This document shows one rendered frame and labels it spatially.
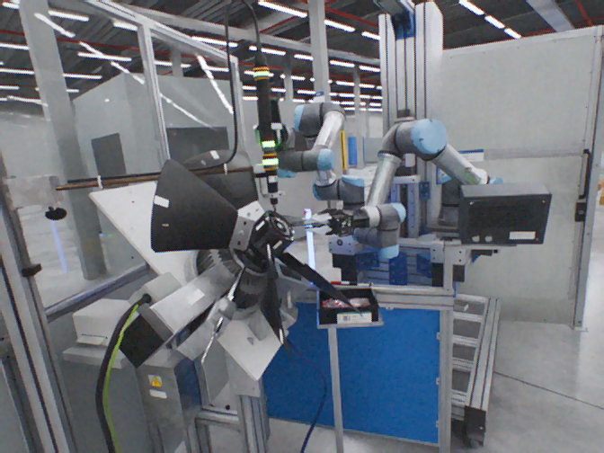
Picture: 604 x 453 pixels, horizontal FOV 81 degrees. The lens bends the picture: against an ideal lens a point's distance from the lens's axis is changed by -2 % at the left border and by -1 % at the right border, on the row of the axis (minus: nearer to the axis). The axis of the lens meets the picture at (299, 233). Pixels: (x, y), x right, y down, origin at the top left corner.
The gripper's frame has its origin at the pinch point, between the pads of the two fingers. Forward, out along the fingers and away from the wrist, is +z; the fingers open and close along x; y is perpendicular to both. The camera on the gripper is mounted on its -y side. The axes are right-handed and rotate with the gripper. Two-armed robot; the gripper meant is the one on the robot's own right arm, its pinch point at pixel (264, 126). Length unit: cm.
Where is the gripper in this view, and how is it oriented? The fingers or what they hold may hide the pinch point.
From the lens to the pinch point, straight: 107.9
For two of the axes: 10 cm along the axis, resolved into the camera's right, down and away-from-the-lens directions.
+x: -9.9, 0.5, 1.5
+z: -1.4, 2.4, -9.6
